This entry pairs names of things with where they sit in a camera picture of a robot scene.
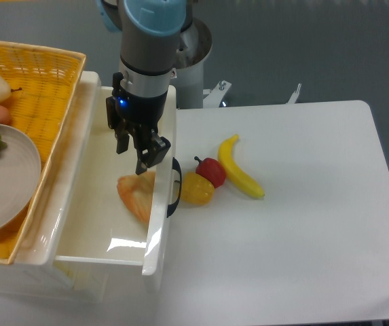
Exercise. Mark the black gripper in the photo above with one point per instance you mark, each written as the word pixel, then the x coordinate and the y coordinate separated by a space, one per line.
pixel 136 118

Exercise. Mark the orange triangle bread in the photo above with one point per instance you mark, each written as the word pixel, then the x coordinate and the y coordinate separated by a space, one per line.
pixel 136 192

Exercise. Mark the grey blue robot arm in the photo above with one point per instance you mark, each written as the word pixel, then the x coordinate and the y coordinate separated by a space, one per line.
pixel 150 38

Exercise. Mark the open upper white drawer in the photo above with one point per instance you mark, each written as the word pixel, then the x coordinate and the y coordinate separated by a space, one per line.
pixel 99 228

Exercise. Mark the yellow toy bell pepper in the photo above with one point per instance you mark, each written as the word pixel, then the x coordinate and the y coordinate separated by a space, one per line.
pixel 195 189

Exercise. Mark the red toy bell pepper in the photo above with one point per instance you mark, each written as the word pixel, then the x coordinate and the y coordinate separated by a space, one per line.
pixel 211 170

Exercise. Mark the yellow toy banana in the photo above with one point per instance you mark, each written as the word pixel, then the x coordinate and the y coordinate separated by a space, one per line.
pixel 241 180

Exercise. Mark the yellow wicker basket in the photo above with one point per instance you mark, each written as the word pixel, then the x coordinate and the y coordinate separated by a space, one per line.
pixel 48 78

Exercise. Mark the grey round plate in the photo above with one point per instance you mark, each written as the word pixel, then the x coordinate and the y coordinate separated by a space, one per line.
pixel 20 170

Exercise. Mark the black drawer handle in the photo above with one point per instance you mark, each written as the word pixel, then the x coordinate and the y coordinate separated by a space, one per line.
pixel 176 187

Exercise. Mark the white metal table bracket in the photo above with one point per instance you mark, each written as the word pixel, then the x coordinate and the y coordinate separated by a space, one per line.
pixel 215 97

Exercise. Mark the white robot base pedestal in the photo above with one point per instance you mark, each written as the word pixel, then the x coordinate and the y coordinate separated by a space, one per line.
pixel 194 49

